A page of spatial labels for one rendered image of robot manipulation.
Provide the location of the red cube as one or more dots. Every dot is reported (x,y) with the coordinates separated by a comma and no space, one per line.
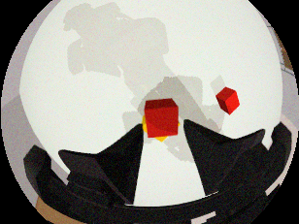
(162,117)
(227,99)

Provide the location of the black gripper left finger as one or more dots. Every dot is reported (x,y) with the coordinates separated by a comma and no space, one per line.
(117,164)

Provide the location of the yellow cube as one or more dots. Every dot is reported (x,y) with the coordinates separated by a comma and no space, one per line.
(162,138)

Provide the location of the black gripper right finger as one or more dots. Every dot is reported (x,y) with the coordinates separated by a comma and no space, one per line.
(215,154)

